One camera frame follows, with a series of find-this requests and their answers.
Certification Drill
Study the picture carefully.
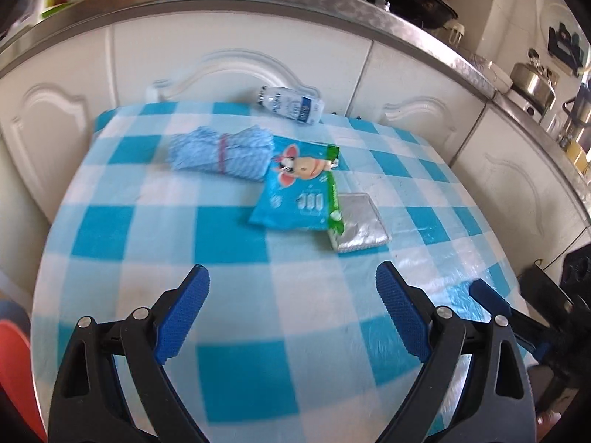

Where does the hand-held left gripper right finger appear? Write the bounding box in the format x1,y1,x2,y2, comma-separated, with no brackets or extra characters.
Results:
375,261,539,443

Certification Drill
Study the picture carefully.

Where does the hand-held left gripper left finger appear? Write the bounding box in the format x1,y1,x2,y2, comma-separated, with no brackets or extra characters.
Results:
48,264,211,443

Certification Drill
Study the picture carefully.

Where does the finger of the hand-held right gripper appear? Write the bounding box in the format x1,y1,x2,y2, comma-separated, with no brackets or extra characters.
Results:
468,278,557,361

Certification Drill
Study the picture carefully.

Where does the silver foil packet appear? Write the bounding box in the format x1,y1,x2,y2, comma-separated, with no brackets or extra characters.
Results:
329,191,393,254

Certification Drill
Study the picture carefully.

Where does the cartoon print plastic packet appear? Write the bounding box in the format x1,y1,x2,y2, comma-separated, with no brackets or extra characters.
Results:
248,136,347,240

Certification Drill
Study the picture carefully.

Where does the blue checked cloth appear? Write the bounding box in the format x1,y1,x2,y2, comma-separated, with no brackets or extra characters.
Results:
167,124,274,182

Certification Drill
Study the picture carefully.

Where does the red plastic bin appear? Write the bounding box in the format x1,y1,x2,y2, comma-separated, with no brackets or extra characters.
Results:
0,319,48,443

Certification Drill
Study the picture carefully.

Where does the crushed clear plastic bottle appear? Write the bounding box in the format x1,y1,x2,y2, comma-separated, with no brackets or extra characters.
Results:
255,85,322,126

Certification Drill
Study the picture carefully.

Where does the blue white checkered tablecloth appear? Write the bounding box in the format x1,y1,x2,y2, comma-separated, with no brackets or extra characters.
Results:
30,100,532,443

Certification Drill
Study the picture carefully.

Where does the white cabinet door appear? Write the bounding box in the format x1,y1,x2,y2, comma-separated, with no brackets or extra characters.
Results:
0,25,114,227
450,102,591,241
111,21,375,116
351,44,490,162

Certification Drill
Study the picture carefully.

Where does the yellow box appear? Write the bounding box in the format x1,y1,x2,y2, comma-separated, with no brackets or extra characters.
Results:
566,142,591,169

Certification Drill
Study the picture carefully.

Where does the metal countertop appliance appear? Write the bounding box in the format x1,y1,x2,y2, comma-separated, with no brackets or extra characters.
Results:
562,96,591,148

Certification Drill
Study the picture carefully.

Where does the steel kettle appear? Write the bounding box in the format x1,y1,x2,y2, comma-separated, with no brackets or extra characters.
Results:
509,48,557,112

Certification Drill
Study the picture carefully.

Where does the small white object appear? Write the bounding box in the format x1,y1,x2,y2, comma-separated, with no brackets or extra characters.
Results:
444,21,466,48

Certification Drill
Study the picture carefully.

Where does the black wok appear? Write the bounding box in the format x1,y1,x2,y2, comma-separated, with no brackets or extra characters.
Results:
356,0,475,29

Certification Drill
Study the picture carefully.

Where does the steel kitchen countertop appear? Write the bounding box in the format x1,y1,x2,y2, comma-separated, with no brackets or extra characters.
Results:
0,0,591,185

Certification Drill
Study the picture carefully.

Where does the black wall rack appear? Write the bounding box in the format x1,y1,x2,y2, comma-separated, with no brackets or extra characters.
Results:
549,22,587,75

